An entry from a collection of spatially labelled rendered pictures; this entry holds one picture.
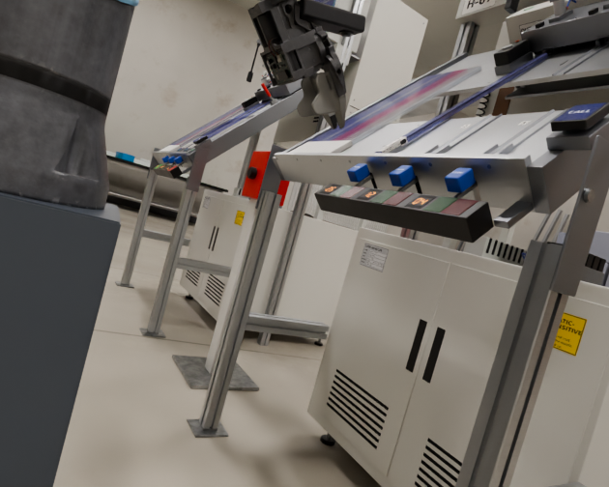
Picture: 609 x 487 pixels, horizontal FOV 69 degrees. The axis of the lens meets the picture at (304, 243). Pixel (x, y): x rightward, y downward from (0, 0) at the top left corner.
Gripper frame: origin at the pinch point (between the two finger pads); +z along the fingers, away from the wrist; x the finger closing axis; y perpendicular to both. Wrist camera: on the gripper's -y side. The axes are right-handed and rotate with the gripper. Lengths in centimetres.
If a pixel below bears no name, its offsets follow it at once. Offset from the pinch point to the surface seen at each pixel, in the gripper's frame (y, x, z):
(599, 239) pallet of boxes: -309, -145, 239
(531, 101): -75, -20, 26
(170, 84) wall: -197, -791, -30
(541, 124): -17.7, 22.1, 10.0
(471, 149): -9.4, 16.2, 9.9
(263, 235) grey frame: 8.0, -39.0, 25.3
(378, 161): -2.3, 3.2, 8.8
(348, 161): -2.3, -5.5, 9.0
